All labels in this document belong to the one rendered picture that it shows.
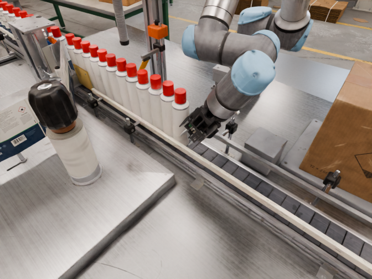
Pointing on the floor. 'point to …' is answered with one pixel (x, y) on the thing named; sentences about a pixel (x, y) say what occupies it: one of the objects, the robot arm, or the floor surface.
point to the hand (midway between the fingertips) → (191, 135)
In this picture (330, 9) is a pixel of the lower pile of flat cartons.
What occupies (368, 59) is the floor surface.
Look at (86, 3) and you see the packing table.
